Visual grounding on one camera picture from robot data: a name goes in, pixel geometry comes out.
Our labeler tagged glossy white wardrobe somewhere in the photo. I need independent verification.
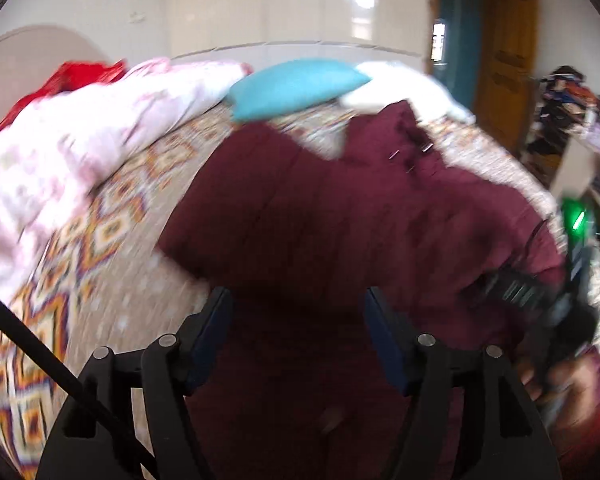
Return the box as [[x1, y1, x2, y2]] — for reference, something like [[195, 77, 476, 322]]
[[170, 0, 431, 61]]

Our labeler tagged wooden door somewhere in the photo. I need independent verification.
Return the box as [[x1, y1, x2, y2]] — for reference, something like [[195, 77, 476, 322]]
[[475, 0, 538, 151]]

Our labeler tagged teal pillow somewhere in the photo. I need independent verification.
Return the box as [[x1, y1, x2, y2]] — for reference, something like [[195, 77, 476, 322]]
[[227, 58, 373, 123]]

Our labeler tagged pale rounded headboard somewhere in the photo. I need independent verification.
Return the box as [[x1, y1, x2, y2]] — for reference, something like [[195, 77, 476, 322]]
[[0, 25, 113, 136]]

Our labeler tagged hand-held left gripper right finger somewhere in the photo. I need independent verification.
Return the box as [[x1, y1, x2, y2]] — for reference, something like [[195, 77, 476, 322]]
[[364, 286, 563, 480]]

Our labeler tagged black cable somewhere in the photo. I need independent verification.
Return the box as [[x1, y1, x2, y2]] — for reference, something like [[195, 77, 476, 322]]
[[0, 284, 158, 480]]

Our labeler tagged red cloth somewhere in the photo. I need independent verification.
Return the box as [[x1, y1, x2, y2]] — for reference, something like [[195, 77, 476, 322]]
[[0, 60, 127, 143]]

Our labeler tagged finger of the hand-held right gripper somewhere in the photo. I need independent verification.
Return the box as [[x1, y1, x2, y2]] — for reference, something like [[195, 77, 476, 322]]
[[482, 265, 556, 312]]

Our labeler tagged maroon quilted jacket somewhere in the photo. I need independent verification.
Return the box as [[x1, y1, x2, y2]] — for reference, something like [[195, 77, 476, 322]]
[[157, 100, 600, 480]]

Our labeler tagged white TV cabinet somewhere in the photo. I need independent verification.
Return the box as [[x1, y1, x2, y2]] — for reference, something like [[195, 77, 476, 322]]
[[550, 135, 600, 261]]

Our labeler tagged person's right hand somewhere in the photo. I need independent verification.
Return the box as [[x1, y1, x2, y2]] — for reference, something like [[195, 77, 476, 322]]
[[521, 356, 589, 414]]

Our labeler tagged teal glass door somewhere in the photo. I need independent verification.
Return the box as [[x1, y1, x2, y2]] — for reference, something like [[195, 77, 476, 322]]
[[432, 0, 483, 111]]

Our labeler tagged pink floral blanket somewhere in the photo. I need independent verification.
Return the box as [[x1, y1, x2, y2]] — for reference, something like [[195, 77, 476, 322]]
[[0, 57, 255, 333]]

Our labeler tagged white pillow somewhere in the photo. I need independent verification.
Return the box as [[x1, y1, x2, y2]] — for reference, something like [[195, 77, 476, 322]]
[[337, 60, 477, 126]]

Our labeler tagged patterned quilted bed cover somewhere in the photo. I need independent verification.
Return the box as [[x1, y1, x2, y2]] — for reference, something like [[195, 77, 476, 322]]
[[0, 105, 600, 480]]

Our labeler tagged open shelf with clothes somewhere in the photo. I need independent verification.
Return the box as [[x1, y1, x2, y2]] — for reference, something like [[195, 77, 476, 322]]
[[522, 65, 600, 181]]

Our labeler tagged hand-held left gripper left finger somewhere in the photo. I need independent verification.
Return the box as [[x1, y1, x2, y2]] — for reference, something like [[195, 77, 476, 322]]
[[36, 286, 234, 480]]

